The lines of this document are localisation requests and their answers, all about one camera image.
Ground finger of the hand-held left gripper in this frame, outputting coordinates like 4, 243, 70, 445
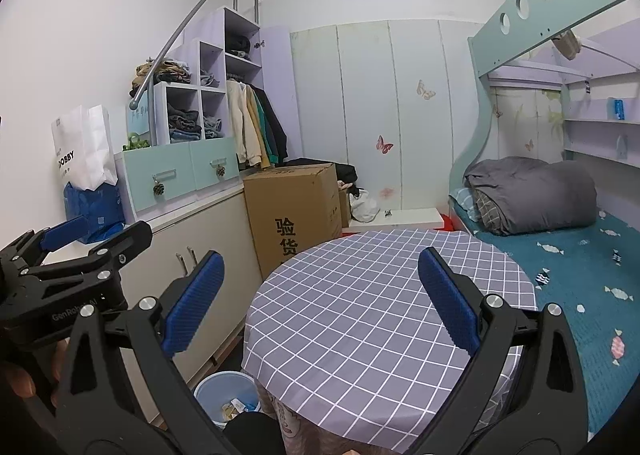
30, 220, 154, 282
0, 215, 88, 277

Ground white low step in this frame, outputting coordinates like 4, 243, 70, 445
347, 208, 446, 231

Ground lilac bed shelf unit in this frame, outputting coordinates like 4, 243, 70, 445
487, 30, 640, 167

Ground black hanging jacket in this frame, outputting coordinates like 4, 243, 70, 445
260, 85, 290, 162

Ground teal plaid pillow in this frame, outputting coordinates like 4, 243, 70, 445
448, 188, 481, 221

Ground person's left hand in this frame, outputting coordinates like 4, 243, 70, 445
0, 339, 71, 409

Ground blue bag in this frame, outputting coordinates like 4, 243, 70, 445
63, 182, 126, 245

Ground black clothing pile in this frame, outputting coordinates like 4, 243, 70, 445
287, 158, 360, 197

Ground green hanging jacket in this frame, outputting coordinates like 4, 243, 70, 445
254, 88, 281, 170

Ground teal candy-print bedsheet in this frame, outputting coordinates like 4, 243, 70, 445
450, 210, 640, 441

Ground folded jeans stack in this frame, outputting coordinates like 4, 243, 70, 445
167, 102, 204, 144

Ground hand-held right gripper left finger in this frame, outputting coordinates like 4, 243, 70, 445
55, 249, 226, 455

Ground grey pouch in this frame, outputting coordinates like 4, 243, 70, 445
552, 32, 581, 59

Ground white floor cabinet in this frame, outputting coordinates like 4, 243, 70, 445
45, 182, 264, 426

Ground dark folded clothes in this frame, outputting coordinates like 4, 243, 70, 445
226, 35, 254, 59

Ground beige folded clothes pile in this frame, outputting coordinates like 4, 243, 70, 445
131, 60, 192, 91

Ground pink printed table skirt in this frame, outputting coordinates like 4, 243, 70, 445
255, 379, 352, 455

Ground pale green sign board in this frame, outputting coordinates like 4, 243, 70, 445
126, 98, 151, 136

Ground mint green drawer unit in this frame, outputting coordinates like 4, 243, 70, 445
114, 138, 240, 226

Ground pale blue plastic bin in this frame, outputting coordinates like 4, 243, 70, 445
193, 371, 261, 431

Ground grey checked tablecloth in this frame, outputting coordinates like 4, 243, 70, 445
241, 229, 539, 453

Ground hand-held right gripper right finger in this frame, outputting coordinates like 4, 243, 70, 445
417, 246, 596, 455

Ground white paper bag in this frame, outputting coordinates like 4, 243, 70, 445
51, 104, 119, 191

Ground pale green wardrobe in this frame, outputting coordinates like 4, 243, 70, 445
290, 19, 493, 216

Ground white plastic bag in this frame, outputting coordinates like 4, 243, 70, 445
349, 189, 380, 224

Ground grey quilt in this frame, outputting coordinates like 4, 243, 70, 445
464, 158, 599, 236

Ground grey metal handrail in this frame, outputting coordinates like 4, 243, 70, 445
129, 0, 264, 112

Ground person's black trouser leg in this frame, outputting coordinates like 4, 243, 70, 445
220, 412, 287, 455

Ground cream hanging jacket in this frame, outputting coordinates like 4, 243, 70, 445
227, 80, 264, 169

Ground lilac cubby shelf unit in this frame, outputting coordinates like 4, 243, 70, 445
152, 8, 294, 169

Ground large cardboard box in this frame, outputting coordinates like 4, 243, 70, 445
243, 162, 343, 281

